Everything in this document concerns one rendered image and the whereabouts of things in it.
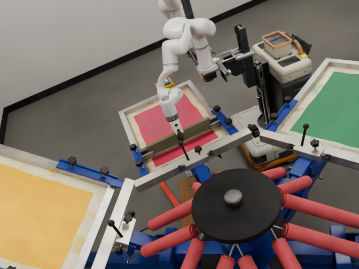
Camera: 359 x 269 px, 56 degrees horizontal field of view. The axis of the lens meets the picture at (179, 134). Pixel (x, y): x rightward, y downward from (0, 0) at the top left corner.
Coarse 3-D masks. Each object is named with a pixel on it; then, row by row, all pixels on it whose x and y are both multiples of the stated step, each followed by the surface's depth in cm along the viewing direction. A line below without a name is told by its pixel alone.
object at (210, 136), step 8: (184, 96) 245; (176, 104) 240; (184, 104) 237; (192, 104) 234; (192, 112) 227; (192, 120) 220; (200, 136) 206; (208, 136) 204; (216, 136) 202; (184, 144) 205; (192, 144) 202; (200, 144) 200
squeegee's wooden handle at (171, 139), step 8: (200, 120) 200; (208, 120) 200; (184, 128) 199; (192, 128) 199; (200, 128) 201; (208, 128) 203; (168, 136) 198; (176, 136) 198; (184, 136) 200; (152, 144) 196; (160, 144) 198; (168, 144) 200
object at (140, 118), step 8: (144, 112) 244; (152, 112) 241; (160, 112) 238; (136, 120) 239; (144, 120) 236; (144, 128) 229; (144, 136) 222; (160, 136) 217; (168, 152) 203; (176, 152) 201; (160, 160) 200; (168, 160) 198
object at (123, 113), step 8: (184, 88) 252; (192, 88) 243; (200, 96) 233; (136, 104) 249; (144, 104) 248; (208, 104) 223; (120, 112) 247; (128, 112) 247; (128, 128) 228; (128, 136) 221; (136, 144) 212; (208, 144) 193; (192, 152) 192; (176, 160) 191; (160, 168) 189
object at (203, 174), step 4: (204, 164) 174; (196, 168) 174; (200, 168) 173; (204, 168) 172; (196, 172) 172; (200, 172) 171; (204, 172) 170; (208, 172) 169; (200, 176) 169; (204, 176) 168; (208, 176) 167; (200, 180) 168; (204, 180) 166
